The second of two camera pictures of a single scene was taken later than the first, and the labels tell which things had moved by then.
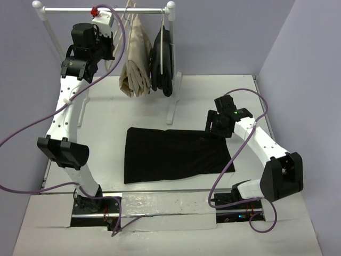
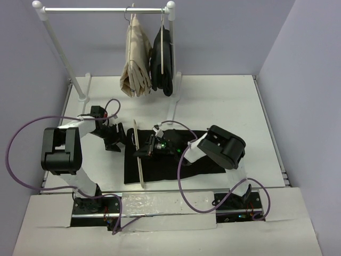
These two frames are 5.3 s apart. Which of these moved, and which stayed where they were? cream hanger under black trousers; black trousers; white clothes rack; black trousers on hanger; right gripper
Moved: right gripper
Stayed: cream hanger under black trousers; white clothes rack; black trousers on hanger; black trousers
